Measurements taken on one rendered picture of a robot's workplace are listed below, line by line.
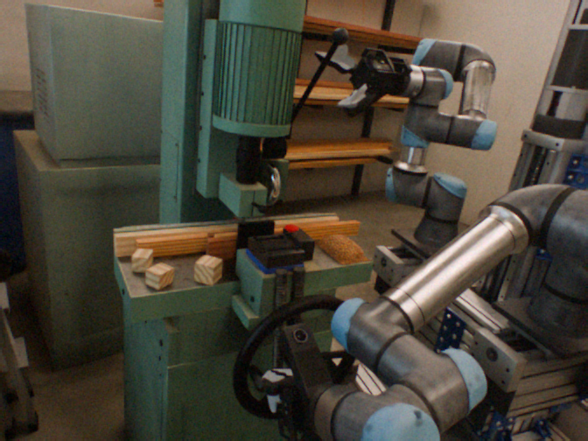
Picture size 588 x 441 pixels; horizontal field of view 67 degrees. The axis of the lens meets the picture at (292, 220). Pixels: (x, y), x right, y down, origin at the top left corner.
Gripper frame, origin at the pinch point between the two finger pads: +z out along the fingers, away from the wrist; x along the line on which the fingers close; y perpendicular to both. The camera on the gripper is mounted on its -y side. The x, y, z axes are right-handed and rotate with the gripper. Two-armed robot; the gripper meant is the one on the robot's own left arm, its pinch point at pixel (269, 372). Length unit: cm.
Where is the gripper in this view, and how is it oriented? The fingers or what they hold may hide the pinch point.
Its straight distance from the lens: 81.9
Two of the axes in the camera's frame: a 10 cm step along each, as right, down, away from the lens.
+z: -4.8, 1.3, 8.7
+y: 1.3, 9.9, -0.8
